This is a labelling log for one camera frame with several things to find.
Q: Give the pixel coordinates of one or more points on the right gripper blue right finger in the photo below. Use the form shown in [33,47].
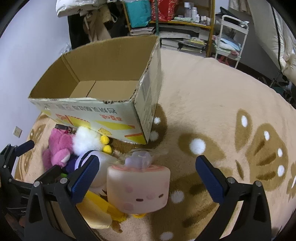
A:
[253,222]

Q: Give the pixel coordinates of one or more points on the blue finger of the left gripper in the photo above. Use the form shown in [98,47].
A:
[50,176]
[23,148]

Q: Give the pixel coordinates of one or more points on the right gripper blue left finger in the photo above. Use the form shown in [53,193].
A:
[51,211]

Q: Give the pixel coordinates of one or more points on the pink plush bear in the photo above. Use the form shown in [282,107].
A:
[59,150]

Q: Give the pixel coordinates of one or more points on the yellow brown plush bear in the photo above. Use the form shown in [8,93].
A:
[99,213]

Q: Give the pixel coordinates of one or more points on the white fluffy pompom plush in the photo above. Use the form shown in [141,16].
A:
[86,140]

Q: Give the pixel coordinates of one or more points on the black small box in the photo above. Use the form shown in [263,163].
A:
[65,129]

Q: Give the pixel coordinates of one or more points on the purple white plush doll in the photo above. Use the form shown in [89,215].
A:
[94,165]

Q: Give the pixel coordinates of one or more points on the pink cake roll plush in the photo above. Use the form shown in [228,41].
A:
[137,192]

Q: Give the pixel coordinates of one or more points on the open cardboard box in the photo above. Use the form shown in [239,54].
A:
[110,86]

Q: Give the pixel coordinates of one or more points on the beige patterned fluffy rug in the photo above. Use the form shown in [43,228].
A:
[241,125]

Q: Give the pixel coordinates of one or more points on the beige hanging coat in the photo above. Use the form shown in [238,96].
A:
[97,22]

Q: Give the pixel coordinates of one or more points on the white puffer jacket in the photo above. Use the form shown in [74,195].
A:
[73,7]

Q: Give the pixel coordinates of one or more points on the green pole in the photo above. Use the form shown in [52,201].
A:
[156,16]

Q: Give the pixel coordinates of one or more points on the teal bag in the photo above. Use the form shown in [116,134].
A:
[139,13]

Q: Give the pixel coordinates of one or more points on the cream folded mattress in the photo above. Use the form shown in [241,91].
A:
[274,36]

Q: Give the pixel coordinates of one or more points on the white utility cart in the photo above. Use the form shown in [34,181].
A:
[230,42]

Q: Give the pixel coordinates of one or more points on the wooden bookshelf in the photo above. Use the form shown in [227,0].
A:
[186,26]

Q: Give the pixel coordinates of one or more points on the red gift bag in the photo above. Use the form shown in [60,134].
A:
[166,9]

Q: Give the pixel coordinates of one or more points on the white wall socket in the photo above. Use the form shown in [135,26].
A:
[17,132]

